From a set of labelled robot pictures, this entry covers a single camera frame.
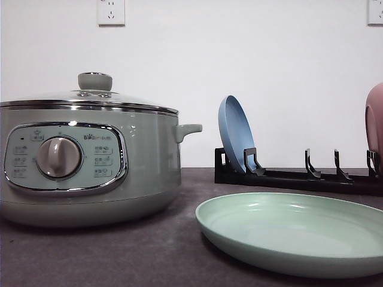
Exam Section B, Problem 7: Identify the glass pot lid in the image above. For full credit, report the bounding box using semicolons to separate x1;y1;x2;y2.
0;72;179;115

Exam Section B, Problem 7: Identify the green plate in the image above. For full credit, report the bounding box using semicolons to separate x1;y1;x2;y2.
195;192;383;279

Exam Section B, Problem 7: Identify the blue plate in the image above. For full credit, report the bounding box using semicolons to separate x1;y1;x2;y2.
218;95;257;173

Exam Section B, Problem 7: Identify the green electric steamer pot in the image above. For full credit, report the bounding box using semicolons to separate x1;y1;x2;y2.
0;104;203;228

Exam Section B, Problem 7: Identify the black dish rack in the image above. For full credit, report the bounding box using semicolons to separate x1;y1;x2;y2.
215;147;383;196

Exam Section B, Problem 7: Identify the grey table cloth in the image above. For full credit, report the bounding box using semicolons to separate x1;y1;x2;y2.
0;167;383;287

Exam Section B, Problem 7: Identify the pink bowl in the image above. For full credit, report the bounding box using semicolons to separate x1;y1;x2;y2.
365;83;383;159

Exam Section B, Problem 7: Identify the white wall socket left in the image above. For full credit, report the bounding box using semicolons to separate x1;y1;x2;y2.
98;0;125;28

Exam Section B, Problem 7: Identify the white wall socket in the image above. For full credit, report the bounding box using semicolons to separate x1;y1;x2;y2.
98;0;125;28
367;0;383;27

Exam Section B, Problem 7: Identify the white wall socket right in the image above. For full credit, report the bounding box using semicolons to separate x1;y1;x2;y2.
367;0;383;27

